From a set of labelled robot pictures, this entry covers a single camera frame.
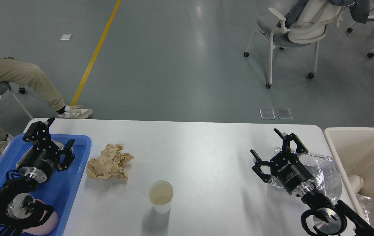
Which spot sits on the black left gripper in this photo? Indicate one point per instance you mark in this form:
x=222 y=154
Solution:
x=37 y=163

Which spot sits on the pink mug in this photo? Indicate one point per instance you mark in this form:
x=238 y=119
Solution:
x=47 y=223

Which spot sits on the left floor outlet plate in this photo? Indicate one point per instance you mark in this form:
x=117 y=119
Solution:
x=267 y=114

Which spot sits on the square stainless steel tray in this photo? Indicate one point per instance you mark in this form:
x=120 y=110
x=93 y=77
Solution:
x=57 y=144

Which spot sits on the right floor outlet plate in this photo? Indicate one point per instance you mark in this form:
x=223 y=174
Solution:
x=284 y=113

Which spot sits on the blue plastic tray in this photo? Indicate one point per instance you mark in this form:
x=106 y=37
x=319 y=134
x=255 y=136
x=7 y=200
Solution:
x=61 y=189

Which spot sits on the white grey office chair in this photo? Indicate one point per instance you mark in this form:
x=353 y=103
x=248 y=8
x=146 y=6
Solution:
x=310 y=26

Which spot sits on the floor outlet plate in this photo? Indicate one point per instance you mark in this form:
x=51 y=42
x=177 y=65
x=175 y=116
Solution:
x=284 y=113
x=267 y=114

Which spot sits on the seated person in khaki trousers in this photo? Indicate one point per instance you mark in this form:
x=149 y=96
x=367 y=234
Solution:
x=27 y=74

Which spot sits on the beige plastic bin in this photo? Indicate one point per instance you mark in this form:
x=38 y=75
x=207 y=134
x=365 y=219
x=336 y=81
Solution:
x=353 y=151

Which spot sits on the white paper cup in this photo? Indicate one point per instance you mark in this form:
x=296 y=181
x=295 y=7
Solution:
x=160 y=194

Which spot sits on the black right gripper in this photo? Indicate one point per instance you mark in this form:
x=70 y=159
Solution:
x=286 y=166

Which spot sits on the aluminium foil tray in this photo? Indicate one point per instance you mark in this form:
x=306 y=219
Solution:
x=327 y=178

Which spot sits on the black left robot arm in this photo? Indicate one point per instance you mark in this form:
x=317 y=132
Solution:
x=18 y=209

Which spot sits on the crumpled brown paper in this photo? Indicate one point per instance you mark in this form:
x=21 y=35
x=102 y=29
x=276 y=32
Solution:
x=111 y=162

